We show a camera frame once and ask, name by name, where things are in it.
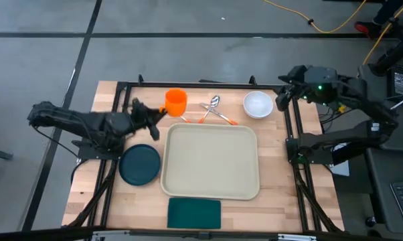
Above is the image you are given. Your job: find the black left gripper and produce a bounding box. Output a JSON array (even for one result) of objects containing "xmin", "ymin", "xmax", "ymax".
[{"xmin": 123, "ymin": 98, "xmax": 168, "ymax": 141}]

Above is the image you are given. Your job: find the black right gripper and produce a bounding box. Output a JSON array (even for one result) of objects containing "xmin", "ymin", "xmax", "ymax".
[{"xmin": 275, "ymin": 74, "xmax": 311, "ymax": 112}]

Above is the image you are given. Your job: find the orange plastic cup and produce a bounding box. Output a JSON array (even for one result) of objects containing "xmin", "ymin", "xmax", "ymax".
[{"xmin": 159, "ymin": 88, "xmax": 188, "ymax": 118}]

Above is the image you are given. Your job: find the white ribbed bowl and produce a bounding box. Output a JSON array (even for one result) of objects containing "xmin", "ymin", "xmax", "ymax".
[{"xmin": 243, "ymin": 90, "xmax": 274, "ymax": 120}]

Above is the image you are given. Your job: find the dark blue round plate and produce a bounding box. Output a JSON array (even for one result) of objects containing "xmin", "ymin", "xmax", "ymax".
[{"xmin": 118, "ymin": 143, "xmax": 162, "ymax": 187}]

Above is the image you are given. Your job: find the orange-handled metal spoon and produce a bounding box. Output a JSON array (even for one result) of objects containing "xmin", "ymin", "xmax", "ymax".
[{"xmin": 197, "ymin": 95, "xmax": 221, "ymax": 124}]

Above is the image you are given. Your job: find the orange-handled metal knife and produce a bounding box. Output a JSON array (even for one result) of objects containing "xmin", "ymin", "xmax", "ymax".
[{"xmin": 200, "ymin": 103, "xmax": 239, "ymax": 126}]

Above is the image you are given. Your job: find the beige plastic tray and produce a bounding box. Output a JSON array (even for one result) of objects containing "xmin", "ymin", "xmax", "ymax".
[{"xmin": 160, "ymin": 123, "xmax": 261, "ymax": 201}]

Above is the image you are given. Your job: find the dark green cloth napkin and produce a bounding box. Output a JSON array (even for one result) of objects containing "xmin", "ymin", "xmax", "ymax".
[{"xmin": 167, "ymin": 197, "xmax": 222, "ymax": 230}]

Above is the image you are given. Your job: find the grey side table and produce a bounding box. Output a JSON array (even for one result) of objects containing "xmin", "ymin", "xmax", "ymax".
[{"xmin": 357, "ymin": 63, "xmax": 403, "ymax": 151}]

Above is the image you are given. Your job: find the white paper sheet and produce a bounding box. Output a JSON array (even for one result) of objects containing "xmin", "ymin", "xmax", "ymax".
[{"xmin": 330, "ymin": 143, "xmax": 351, "ymax": 177}]

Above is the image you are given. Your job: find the person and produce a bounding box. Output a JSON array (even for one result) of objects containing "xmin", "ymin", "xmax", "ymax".
[{"xmin": 354, "ymin": 0, "xmax": 403, "ymax": 38}]

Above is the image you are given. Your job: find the black power adapter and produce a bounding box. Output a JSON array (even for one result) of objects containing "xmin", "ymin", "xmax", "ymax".
[{"xmin": 387, "ymin": 66, "xmax": 403, "ymax": 101}]

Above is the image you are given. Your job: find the black chair base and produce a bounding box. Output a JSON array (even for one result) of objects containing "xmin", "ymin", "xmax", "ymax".
[{"xmin": 368, "ymin": 16, "xmax": 403, "ymax": 76}]

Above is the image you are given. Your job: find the black desk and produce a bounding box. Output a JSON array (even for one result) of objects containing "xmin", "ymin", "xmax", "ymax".
[{"xmin": 365, "ymin": 147, "xmax": 403, "ymax": 235}]

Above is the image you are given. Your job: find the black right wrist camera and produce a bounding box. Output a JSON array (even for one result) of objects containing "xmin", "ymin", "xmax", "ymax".
[{"xmin": 287, "ymin": 64, "xmax": 308, "ymax": 80}]

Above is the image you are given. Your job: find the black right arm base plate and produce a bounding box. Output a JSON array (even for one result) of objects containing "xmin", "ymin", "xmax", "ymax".
[{"xmin": 286, "ymin": 133, "xmax": 333, "ymax": 165}]

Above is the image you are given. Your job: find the black metal table frame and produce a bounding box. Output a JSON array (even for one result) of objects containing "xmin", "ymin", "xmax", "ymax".
[{"xmin": 62, "ymin": 74, "xmax": 345, "ymax": 241}]

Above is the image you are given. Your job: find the yellow extension cable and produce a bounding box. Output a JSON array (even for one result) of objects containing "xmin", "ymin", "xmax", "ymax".
[
  {"xmin": 263, "ymin": 0, "xmax": 368, "ymax": 34},
  {"xmin": 362, "ymin": 0, "xmax": 403, "ymax": 65}
]

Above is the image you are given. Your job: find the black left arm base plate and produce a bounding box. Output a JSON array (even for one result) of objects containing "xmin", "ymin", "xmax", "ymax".
[{"xmin": 71, "ymin": 133, "xmax": 125, "ymax": 161}]

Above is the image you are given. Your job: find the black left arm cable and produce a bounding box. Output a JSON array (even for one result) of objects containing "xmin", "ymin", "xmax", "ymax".
[{"xmin": 32, "ymin": 124, "xmax": 81, "ymax": 159}]

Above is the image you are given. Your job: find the silver camera mount bar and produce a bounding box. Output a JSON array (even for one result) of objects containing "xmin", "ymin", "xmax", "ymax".
[{"xmin": 90, "ymin": 229, "xmax": 318, "ymax": 241}]

